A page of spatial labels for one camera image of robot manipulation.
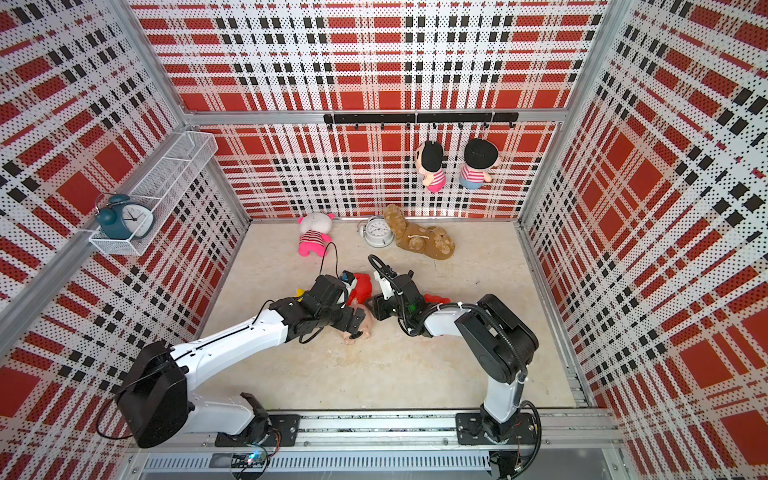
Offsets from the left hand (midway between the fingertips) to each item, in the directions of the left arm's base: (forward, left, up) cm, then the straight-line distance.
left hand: (353, 310), depth 85 cm
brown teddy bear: (+26, -25, 0) cm, 36 cm away
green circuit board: (-35, +22, -8) cm, 42 cm away
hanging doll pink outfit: (+42, -23, +22) cm, 53 cm away
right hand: (+6, -5, -3) cm, 8 cm away
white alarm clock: (+37, -4, -6) cm, 37 cm away
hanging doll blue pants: (+41, -39, +24) cm, 61 cm away
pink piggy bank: (-5, -4, -1) cm, 6 cm away
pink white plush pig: (+32, +18, -3) cm, 37 cm away
